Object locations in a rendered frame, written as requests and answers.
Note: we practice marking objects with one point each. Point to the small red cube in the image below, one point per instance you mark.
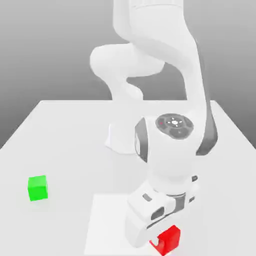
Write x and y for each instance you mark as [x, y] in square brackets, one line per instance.
[170, 240]

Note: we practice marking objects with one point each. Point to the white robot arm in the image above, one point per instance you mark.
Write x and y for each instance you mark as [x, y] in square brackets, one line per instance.
[170, 156]

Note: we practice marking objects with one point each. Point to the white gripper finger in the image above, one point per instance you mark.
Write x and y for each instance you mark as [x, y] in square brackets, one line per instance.
[155, 242]

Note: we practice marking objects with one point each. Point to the small green cube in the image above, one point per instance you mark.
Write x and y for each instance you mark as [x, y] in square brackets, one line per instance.
[37, 188]

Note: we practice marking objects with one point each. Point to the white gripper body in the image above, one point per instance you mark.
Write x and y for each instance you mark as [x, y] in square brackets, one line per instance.
[138, 232]

